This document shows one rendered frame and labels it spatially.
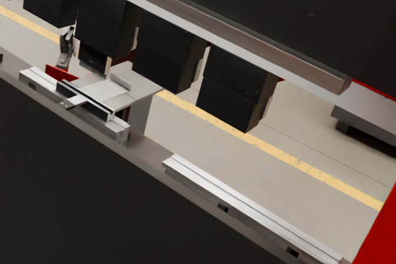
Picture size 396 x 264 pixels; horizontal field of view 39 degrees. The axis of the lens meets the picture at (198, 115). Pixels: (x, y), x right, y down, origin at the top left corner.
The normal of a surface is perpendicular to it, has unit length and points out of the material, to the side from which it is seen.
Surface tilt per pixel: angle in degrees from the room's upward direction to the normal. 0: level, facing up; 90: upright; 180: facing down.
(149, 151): 0
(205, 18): 90
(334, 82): 90
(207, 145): 0
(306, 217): 0
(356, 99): 90
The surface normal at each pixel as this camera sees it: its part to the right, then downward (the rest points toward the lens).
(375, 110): -0.55, 0.31
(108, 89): 0.24, -0.83
